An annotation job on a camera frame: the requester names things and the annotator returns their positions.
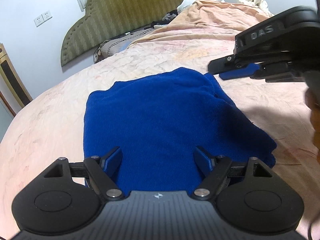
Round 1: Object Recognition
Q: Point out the brown patterned pillow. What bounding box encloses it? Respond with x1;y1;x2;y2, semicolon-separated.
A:
94;29;156;63

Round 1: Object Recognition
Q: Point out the pink bed blanket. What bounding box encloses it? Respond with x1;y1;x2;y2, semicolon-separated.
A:
0;0;320;240

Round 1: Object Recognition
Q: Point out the flower print wardrobe door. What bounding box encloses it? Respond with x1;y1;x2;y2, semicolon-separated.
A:
0;90;16;143

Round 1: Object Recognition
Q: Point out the person's right hand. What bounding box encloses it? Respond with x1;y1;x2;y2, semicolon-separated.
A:
305;89;320;155

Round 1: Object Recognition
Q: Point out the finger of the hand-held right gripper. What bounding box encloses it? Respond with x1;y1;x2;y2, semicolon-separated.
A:
219;63;261;81
207;54;241;75

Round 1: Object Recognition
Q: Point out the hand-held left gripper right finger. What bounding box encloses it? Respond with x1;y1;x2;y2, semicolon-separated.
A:
192;145;273;202

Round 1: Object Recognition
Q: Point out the gold tower fan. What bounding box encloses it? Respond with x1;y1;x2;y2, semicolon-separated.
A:
0;43;33;108

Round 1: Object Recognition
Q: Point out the cream crumpled cloth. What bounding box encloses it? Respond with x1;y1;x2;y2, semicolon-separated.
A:
236;0;275;16

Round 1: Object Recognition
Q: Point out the white duvet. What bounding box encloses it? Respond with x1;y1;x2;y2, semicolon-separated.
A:
177;0;226;16

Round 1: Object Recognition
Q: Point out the blue beaded sweater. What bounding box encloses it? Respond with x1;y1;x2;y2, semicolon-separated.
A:
84;67;277;197

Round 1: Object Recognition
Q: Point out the dark clothes pile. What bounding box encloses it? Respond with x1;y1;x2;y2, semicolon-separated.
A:
150;9;179;28

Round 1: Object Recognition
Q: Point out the olive striped headboard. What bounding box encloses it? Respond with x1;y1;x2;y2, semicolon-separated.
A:
61;0;206;67

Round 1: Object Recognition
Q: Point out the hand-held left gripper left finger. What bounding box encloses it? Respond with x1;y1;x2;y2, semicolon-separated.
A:
44;146;125;202

